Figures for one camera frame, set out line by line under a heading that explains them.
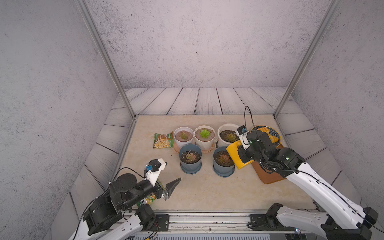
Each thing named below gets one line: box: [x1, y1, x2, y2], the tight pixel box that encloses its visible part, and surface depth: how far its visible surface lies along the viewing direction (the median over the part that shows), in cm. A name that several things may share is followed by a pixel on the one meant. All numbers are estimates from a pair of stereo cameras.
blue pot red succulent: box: [212, 146, 235, 178], surface depth 88 cm
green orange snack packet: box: [153, 131, 174, 149], surface depth 106 cm
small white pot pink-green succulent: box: [173, 126, 195, 148], surface depth 98 cm
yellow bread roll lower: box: [268, 133, 279, 144], surface depth 103 cm
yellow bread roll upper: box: [257, 127, 270, 134], surface depth 107 cm
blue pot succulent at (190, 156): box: [179, 143, 203, 175], surface depth 91 cm
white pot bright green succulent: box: [194, 125, 216, 151], surface depth 96 cm
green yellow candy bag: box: [136, 193, 157, 208], surface depth 80 cm
